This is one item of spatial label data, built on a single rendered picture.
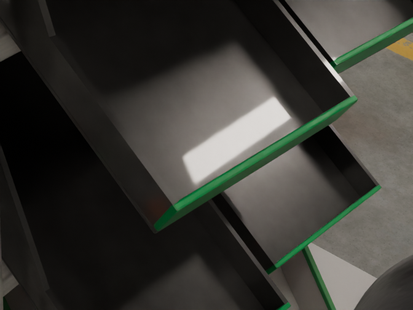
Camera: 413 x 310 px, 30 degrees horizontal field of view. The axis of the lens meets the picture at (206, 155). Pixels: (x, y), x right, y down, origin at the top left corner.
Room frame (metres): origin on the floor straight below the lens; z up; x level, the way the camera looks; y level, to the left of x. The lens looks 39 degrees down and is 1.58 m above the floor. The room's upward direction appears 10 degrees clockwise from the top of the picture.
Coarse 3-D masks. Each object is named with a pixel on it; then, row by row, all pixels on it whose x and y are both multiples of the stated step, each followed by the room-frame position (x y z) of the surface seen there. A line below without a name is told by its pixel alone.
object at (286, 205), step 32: (288, 160) 0.47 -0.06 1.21; (320, 160) 0.48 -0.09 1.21; (352, 160) 0.48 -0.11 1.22; (224, 192) 0.39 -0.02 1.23; (256, 192) 0.43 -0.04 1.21; (288, 192) 0.44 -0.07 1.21; (320, 192) 0.45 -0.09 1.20; (352, 192) 0.47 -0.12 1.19; (256, 224) 0.40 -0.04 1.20; (288, 224) 0.41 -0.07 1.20; (320, 224) 0.43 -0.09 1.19; (256, 256) 0.37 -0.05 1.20; (288, 256) 0.37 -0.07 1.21
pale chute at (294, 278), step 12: (300, 252) 0.49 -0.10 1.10; (288, 264) 0.50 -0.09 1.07; (300, 264) 0.49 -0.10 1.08; (312, 264) 0.48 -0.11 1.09; (276, 276) 0.49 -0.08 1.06; (288, 276) 0.49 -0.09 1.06; (300, 276) 0.49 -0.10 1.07; (312, 276) 0.48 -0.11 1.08; (288, 288) 0.49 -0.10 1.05; (300, 288) 0.48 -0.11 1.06; (312, 288) 0.48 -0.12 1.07; (324, 288) 0.47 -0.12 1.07; (288, 300) 0.48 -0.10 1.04; (300, 300) 0.48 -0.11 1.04; (312, 300) 0.48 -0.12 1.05; (324, 300) 0.47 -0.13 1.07
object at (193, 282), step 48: (0, 96) 0.39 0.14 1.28; (48, 96) 0.41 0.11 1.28; (0, 144) 0.30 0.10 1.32; (48, 144) 0.38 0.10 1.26; (0, 192) 0.30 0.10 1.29; (48, 192) 0.35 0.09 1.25; (96, 192) 0.36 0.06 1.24; (48, 240) 0.32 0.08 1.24; (96, 240) 0.33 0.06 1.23; (144, 240) 0.34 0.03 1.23; (192, 240) 0.36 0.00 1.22; (240, 240) 0.36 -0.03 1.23; (48, 288) 0.27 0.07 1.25; (96, 288) 0.30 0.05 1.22; (144, 288) 0.31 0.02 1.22; (192, 288) 0.33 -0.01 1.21; (240, 288) 0.34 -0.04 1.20
